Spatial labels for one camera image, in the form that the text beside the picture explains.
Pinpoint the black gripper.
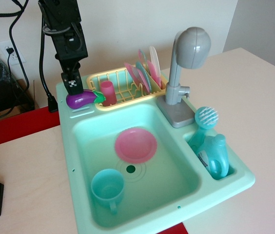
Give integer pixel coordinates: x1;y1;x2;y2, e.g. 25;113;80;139
46;22;88;95

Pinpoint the purple toy eggplant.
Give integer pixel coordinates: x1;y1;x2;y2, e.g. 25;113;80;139
66;89;106;109

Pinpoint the pink toy plate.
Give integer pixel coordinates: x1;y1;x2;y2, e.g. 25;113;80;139
115;127;157;164

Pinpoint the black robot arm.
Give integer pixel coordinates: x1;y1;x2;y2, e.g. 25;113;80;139
38;0;88;96

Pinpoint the pink plate in rack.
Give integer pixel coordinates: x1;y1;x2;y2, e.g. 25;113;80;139
138;49;162;89
124;62;150;94

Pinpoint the teal plate in rack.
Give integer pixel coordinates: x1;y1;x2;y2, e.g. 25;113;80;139
136;61;152;93

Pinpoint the pink rear plate in rack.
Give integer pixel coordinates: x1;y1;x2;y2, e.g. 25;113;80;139
138;49;162;89

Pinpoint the white plate in rack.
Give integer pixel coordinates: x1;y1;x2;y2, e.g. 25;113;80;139
149;46;161;77

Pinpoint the pink toy cup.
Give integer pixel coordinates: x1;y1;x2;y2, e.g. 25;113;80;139
100;80;117;106

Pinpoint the yellow dish rack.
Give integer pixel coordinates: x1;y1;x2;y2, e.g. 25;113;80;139
84;67;168;111

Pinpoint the red board under table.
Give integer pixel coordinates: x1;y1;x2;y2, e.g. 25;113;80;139
0;107;60;144

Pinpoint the mint green toy sink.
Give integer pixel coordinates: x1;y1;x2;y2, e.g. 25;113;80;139
56;83;255;234

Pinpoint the teal toy mug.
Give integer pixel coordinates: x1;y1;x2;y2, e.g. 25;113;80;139
91;169;125;215

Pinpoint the grey toy faucet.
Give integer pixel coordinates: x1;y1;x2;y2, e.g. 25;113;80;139
157;27;211;128

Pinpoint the teal dish brush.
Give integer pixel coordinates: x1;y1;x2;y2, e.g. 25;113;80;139
188;106;219;152

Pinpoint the teal detergent bottle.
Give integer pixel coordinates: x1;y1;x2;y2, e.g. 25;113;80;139
196;134;229;180

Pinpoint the black gooseneck cable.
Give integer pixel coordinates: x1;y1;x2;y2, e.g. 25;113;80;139
38;17;59;113

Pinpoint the white wall outlet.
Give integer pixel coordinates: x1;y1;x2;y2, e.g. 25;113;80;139
0;40;26;65

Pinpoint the black power cable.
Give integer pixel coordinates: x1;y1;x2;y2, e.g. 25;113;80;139
0;0;35;122

